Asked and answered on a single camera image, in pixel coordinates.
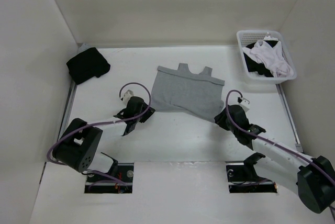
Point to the white tank top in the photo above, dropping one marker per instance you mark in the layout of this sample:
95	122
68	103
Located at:
271	57

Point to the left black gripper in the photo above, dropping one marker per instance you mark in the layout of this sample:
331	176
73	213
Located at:
147	114

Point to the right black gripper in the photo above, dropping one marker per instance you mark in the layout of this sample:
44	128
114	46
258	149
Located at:
219	119

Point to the grey tank top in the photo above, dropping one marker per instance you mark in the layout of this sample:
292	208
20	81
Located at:
181	90

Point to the black tank top in basket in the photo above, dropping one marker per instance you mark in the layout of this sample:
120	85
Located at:
253	66

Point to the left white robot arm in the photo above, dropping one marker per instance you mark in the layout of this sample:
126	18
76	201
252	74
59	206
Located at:
81	148

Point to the folded black tank top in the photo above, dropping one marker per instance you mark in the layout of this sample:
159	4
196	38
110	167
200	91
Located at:
86	65

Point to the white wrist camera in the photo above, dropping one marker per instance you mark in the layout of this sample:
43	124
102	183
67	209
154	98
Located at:
244	103
127	96

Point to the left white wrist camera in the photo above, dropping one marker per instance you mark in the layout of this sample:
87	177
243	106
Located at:
127	96

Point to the white plastic basket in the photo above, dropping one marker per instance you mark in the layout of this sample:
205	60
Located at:
247	37

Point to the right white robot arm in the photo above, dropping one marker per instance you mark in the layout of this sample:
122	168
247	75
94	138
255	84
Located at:
311	179

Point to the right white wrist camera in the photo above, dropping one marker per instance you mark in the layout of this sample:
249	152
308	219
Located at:
244	103

